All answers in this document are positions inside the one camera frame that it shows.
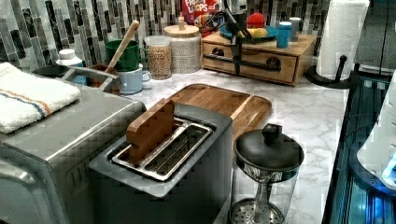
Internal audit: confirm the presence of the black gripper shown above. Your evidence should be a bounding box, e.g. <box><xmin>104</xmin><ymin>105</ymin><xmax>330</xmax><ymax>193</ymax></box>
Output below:
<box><xmin>224</xmin><ymin>0</ymin><xmax>248</xmax><ymax>76</ymax></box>

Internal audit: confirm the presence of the wooden drawer with black handle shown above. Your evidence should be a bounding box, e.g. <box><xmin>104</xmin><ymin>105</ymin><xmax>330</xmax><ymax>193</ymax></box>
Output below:
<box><xmin>203</xmin><ymin>43</ymin><xmax>298</xmax><ymax>85</ymax></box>

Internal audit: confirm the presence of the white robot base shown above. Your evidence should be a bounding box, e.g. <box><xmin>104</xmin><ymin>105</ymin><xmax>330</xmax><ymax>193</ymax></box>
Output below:
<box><xmin>357</xmin><ymin>75</ymin><xmax>396</xmax><ymax>190</ymax></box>

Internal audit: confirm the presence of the wooden drawer cabinet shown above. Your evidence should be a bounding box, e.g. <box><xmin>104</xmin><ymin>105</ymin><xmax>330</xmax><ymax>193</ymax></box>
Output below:
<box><xmin>203</xmin><ymin>32</ymin><xmax>317</xmax><ymax>86</ymax></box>

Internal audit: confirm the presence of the yellow banana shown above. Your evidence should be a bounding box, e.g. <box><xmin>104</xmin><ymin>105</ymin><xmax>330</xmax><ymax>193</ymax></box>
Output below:
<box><xmin>247</xmin><ymin>28</ymin><xmax>268</xmax><ymax>38</ymax></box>

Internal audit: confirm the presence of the red apple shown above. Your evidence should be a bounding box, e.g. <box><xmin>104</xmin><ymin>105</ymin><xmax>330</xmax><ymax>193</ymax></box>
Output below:
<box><xmin>247</xmin><ymin>12</ymin><xmax>265</xmax><ymax>28</ymax></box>

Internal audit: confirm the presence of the teal plate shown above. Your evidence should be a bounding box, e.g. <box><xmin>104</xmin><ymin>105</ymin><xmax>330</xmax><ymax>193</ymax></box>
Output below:
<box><xmin>219</xmin><ymin>25</ymin><xmax>277</xmax><ymax>43</ymax></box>

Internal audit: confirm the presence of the Froot Loops cereal box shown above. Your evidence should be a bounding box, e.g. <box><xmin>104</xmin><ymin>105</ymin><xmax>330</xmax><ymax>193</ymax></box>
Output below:
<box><xmin>181</xmin><ymin>0</ymin><xmax>221</xmax><ymax>37</ymax></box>

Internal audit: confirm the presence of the blue shaker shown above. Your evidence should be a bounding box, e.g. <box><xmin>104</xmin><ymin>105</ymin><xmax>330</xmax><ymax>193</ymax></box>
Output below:
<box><xmin>276</xmin><ymin>21</ymin><xmax>291</xmax><ymax>49</ymax></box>

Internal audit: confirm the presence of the large jar with wooden lid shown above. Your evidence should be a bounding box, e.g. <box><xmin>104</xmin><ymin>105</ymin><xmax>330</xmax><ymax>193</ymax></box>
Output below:
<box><xmin>164</xmin><ymin>16</ymin><xmax>201</xmax><ymax>74</ymax></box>

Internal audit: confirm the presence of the grey shaker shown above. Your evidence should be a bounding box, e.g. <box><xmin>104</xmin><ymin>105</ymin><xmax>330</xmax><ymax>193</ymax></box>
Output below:
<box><xmin>290</xmin><ymin>17</ymin><xmax>302</xmax><ymax>42</ymax></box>

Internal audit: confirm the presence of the wooden cutting board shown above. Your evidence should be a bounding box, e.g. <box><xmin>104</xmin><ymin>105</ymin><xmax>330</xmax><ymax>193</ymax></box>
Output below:
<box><xmin>170</xmin><ymin>83</ymin><xmax>272</xmax><ymax>139</ymax></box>

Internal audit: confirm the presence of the glass jar of grains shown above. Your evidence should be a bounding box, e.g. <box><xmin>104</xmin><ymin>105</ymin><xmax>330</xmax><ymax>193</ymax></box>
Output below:
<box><xmin>144</xmin><ymin>35</ymin><xmax>171</xmax><ymax>80</ymax></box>

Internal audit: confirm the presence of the black paper towel holder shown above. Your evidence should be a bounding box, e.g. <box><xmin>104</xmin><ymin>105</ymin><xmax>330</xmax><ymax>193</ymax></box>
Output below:
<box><xmin>304</xmin><ymin>55</ymin><xmax>353</xmax><ymax>90</ymax></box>

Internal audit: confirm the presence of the wooden spoon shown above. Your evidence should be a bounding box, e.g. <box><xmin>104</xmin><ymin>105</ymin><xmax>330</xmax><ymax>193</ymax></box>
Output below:
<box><xmin>105</xmin><ymin>21</ymin><xmax>139</xmax><ymax>73</ymax></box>

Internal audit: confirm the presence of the paper towel roll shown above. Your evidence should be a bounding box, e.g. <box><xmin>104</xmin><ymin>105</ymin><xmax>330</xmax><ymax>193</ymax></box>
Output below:
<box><xmin>317</xmin><ymin>0</ymin><xmax>370</xmax><ymax>80</ymax></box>

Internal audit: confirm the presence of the green mug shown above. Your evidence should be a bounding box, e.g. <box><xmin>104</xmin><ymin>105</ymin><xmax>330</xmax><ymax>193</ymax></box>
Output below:
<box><xmin>105</xmin><ymin>39</ymin><xmax>146</xmax><ymax>72</ymax></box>

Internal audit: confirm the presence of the light blue mug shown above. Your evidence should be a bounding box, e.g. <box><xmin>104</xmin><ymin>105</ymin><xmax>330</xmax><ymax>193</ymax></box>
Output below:
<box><xmin>118</xmin><ymin>64</ymin><xmax>151</xmax><ymax>95</ymax></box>

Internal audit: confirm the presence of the glass french press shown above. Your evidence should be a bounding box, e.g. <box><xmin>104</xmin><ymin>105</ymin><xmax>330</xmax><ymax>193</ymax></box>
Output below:
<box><xmin>227</xmin><ymin>123</ymin><xmax>304</xmax><ymax>224</ymax></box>

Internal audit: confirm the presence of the wooden toast slice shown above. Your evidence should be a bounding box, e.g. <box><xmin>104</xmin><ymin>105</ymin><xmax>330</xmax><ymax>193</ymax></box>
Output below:
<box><xmin>126</xmin><ymin>99</ymin><xmax>175</xmax><ymax>164</ymax></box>

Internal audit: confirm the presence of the grey two-slot toaster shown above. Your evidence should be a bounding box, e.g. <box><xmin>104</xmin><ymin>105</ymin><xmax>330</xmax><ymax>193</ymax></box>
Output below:
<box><xmin>90</xmin><ymin>104</ymin><xmax>233</xmax><ymax>224</ymax></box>

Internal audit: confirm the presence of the white capped bottle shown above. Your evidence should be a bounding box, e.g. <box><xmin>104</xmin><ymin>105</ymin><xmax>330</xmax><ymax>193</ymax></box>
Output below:
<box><xmin>56</xmin><ymin>49</ymin><xmax>87</xmax><ymax>85</ymax></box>

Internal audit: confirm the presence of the striped white towel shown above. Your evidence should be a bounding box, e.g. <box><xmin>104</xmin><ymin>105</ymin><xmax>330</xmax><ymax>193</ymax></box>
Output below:
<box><xmin>0</xmin><ymin>63</ymin><xmax>82</xmax><ymax>133</ymax></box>

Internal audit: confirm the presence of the stainless toaster oven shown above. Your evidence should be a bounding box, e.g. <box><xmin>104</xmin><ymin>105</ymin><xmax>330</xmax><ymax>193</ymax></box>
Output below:
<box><xmin>0</xmin><ymin>85</ymin><xmax>146</xmax><ymax>224</ymax></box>

